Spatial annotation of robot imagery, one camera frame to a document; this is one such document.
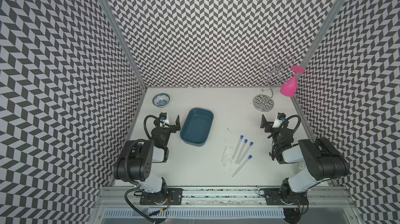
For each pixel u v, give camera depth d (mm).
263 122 825
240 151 872
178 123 861
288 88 889
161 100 1083
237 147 882
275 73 806
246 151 867
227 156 843
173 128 810
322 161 454
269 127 848
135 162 434
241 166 823
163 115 754
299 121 621
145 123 653
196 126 950
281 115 739
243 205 721
